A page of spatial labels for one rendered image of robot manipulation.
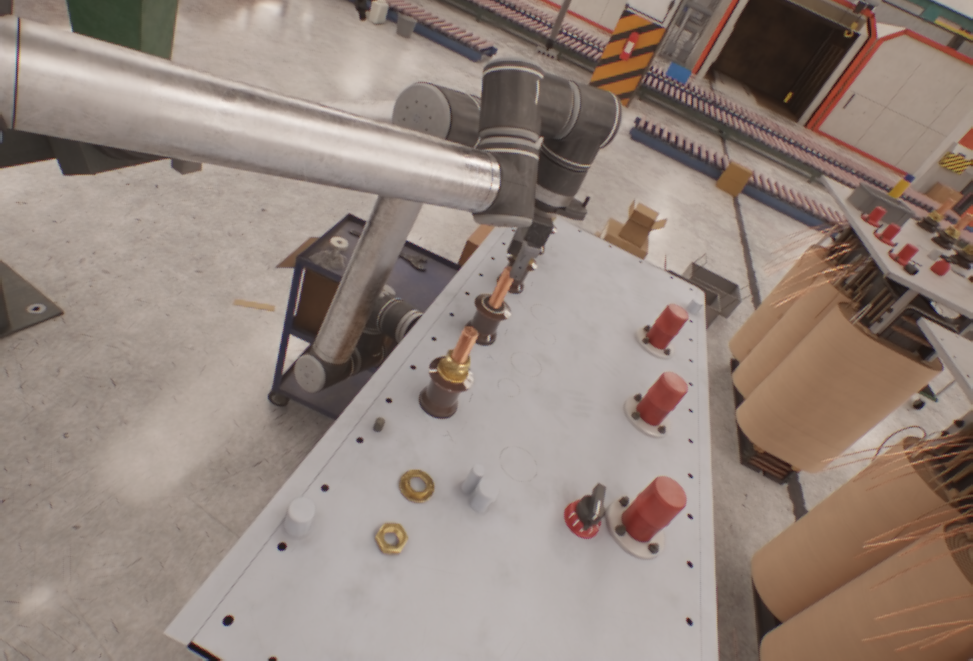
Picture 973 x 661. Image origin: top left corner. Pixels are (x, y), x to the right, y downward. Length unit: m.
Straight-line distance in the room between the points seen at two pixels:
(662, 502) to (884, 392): 2.70
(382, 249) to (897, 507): 2.13
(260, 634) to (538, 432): 0.63
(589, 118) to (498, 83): 0.18
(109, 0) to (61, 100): 4.48
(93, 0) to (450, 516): 4.71
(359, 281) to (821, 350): 2.78
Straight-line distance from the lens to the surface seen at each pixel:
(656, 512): 1.08
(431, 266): 2.38
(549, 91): 0.98
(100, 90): 0.65
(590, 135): 1.04
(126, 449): 2.68
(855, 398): 3.65
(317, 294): 2.30
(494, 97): 0.96
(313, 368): 1.48
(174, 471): 2.61
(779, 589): 3.02
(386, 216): 1.26
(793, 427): 3.74
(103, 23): 5.22
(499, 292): 1.24
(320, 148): 0.71
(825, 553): 2.84
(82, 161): 1.98
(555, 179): 1.07
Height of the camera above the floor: 2.19
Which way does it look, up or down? 34 degrees down
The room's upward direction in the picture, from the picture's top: 25 degrees clockwise
